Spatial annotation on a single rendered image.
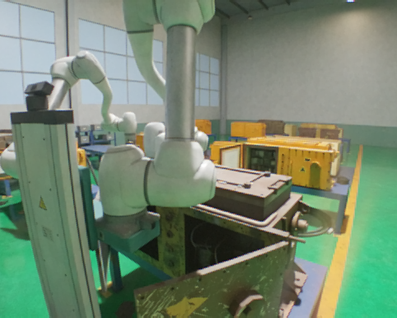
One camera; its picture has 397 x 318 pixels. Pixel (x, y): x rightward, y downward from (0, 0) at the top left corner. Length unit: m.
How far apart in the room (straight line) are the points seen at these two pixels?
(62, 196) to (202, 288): 0.56
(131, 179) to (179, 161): 0.16
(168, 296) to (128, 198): 0.35
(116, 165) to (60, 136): 0.18
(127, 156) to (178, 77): 0.29
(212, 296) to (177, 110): 0.68
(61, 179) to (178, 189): 0.35
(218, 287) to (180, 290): 0.16
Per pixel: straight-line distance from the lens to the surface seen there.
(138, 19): 0.91
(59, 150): 0.76
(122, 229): 0.80
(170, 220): 1.52
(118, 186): 0.76
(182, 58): 0.79
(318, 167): 3.79
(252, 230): 1.19
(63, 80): 1.51
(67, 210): 0.81
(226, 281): 0.96
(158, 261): 1.81
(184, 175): 0.70
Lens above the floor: 1.77
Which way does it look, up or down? 11 degrees down
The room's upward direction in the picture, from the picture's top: straight up
